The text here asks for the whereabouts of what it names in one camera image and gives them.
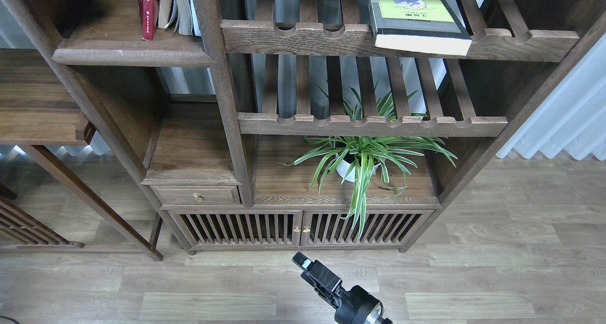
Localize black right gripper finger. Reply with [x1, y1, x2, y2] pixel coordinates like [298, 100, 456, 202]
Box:
[292, 252, 342, 298]

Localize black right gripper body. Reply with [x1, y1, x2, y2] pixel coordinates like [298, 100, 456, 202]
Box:
[327, 285, 392, 324]

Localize yellow and grey thick book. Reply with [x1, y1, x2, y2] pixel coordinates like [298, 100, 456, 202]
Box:
[368, 0, 472, 56]

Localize red book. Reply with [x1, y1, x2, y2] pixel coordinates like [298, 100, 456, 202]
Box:
[138, 0, 160, 41]

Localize upright white books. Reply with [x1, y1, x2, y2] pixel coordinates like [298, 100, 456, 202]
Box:
[174, 0, 201, 36]

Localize white plant pot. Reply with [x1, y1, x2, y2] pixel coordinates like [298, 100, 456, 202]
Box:
[336, 153, 380, 184]

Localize spider plant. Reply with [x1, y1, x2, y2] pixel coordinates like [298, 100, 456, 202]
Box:
[280, 82, 459, 239]

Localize brass drawer knob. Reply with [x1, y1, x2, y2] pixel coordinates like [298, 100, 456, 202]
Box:
[191, 192, 205, 203]

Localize dark wooden bookshelf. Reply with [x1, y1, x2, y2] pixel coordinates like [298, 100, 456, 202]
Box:
[0, 0, 606, 254]

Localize white curtain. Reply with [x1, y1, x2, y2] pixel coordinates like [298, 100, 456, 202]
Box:
[496, 36, 606, 161]

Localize upright beige book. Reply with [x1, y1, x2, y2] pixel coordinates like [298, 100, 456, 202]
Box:
[157, 0, 177, 29]

